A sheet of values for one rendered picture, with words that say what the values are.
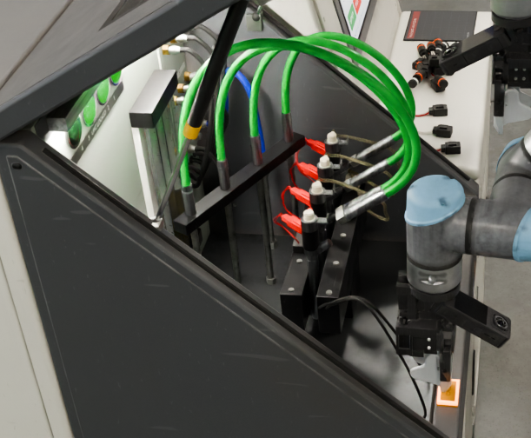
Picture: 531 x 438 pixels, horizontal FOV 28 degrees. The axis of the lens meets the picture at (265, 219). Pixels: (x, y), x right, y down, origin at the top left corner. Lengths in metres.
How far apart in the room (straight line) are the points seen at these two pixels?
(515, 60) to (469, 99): 0.65
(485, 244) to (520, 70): 0.37
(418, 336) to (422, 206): 0.22
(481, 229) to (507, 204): 0.05
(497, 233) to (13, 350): 0.71
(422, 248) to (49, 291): 0.51
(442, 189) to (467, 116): 0.84
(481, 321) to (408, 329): 0.10
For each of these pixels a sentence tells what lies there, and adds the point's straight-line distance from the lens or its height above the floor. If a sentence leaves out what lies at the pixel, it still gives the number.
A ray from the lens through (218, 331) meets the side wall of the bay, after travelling 1.45.
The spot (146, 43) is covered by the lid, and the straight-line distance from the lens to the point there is 1.20.
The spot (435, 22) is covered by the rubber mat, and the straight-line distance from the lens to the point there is 2.62.
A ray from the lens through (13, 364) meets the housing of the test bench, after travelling 1.62.
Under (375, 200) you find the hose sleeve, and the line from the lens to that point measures 1.68.
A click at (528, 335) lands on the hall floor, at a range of 3.17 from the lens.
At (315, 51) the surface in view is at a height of 1.41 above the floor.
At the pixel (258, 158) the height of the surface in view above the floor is 1.12.
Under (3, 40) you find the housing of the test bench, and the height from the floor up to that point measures 1.50.
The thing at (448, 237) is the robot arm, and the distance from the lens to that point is 1.40.
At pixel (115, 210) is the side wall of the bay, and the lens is 1.37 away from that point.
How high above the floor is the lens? 2.11
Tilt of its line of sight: 35 degrees down
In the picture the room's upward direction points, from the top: 6 degrees counter-clockwise
